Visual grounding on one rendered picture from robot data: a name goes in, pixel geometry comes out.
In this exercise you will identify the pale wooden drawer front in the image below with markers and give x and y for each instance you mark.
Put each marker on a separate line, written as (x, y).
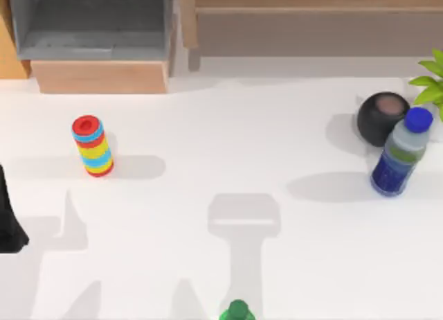
(100, 77)

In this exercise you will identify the wooden open shelf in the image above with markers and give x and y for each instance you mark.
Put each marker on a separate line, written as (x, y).
(311, 18)

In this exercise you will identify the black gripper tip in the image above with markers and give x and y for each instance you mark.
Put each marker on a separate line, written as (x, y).
(7, 226)

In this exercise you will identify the green bottle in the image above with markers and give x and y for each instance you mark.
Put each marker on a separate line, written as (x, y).
(237, 311)

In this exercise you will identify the wooden cupboard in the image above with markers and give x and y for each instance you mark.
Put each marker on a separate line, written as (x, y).
(8, 46)

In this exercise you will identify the black round plant pot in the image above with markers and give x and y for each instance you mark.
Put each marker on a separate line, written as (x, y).
(375, 122)

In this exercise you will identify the green plant leaves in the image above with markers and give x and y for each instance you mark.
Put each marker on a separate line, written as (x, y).
(431, 82)

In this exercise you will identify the stack of coloured rings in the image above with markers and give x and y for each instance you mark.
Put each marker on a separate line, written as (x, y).
(93, 147)

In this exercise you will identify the blue capped clear bottle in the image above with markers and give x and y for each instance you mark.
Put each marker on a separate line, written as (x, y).
(398, 157)

